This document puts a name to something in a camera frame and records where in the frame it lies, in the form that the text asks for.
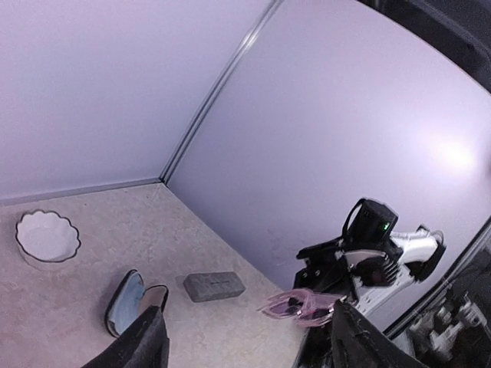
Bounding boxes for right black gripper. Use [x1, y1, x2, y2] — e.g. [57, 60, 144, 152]
[293, 237, 350, 295]

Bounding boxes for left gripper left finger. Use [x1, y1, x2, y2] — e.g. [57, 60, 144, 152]
[83, 306, 170, 368]

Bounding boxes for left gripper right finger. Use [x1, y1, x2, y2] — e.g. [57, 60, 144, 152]
[297, 301, 425, 368]

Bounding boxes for blue cleaning cloth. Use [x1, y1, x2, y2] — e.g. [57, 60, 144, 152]
[107, 270, 145, 337]

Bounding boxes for clear frame glasses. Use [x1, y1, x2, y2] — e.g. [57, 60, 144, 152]
[258, 288, 347, 328]

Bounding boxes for black glasses case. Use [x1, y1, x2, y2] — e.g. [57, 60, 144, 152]
[104, 269, 169, 338]

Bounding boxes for grey glasses case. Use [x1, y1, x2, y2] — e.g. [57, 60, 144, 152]
[183, 271, 246, 303]

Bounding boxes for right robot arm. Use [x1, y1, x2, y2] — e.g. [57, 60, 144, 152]
[293, 198, 447, 302]

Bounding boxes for white scalloped bowl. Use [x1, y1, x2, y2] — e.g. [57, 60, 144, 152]
[15, 209, 81, 271]

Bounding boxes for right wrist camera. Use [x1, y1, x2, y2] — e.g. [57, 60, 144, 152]
[344, 250, 400, 288]

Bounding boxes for right aluminium frame post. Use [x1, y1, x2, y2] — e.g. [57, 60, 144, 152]
[159, 0, 284, 186]

